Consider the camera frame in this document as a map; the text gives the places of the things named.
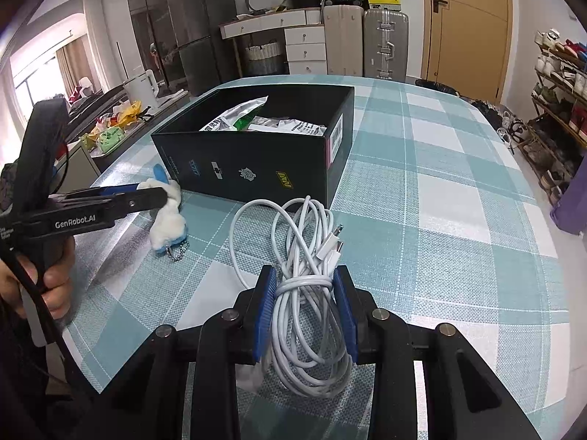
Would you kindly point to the beige suitcase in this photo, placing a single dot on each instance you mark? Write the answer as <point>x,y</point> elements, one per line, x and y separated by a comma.
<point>343,26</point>

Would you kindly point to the white blue plush keychain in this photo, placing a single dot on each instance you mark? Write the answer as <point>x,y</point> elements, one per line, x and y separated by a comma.
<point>168,233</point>

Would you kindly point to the white drawer desk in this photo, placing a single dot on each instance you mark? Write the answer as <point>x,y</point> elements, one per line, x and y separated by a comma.
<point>300,32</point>

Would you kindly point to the yellow plastic bag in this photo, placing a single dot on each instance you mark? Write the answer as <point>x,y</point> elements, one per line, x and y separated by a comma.
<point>130,115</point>

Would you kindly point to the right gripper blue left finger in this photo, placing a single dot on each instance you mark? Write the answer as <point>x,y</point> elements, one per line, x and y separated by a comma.
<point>238,335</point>

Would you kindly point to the wooden shoe rack with shoes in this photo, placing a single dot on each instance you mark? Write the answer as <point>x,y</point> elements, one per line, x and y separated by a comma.
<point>555,145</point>

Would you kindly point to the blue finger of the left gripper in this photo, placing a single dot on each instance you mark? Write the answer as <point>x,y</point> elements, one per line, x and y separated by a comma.
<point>118,206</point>
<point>119,189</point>

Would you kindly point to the yellow wooden door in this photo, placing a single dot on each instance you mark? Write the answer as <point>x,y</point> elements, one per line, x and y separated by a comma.
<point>467,45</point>

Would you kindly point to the dark grey refrigerator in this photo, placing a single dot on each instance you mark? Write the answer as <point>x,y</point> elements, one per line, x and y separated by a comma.
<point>207,59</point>

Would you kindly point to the printed white plastic bag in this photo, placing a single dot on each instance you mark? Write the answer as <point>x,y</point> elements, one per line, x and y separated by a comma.
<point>246,116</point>

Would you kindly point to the silver aluminium suitcase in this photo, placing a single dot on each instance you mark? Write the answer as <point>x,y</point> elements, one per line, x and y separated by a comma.
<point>385,44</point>

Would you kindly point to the green toy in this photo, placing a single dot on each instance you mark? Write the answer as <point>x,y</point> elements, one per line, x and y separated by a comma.
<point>109,139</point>

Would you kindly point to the woven laundry basket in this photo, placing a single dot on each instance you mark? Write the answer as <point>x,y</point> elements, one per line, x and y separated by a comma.
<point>264,60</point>

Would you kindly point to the teal checkered tablecloth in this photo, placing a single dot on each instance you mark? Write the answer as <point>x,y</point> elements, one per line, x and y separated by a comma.
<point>438,223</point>

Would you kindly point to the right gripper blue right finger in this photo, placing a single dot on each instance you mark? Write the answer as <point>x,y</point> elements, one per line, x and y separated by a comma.
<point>375,336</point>

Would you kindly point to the person's left hand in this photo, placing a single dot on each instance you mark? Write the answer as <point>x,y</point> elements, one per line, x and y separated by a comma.
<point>57,280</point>

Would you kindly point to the purple bag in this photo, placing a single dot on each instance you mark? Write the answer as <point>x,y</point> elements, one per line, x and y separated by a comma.
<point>570,212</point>

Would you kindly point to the grey low cabinet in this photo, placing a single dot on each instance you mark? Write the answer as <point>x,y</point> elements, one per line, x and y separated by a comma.
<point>81,167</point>

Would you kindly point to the black cardboard box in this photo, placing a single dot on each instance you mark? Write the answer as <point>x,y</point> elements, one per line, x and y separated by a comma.
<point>248,165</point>

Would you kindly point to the white electric kettle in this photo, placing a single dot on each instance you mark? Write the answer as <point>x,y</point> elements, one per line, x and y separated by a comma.
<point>143,88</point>

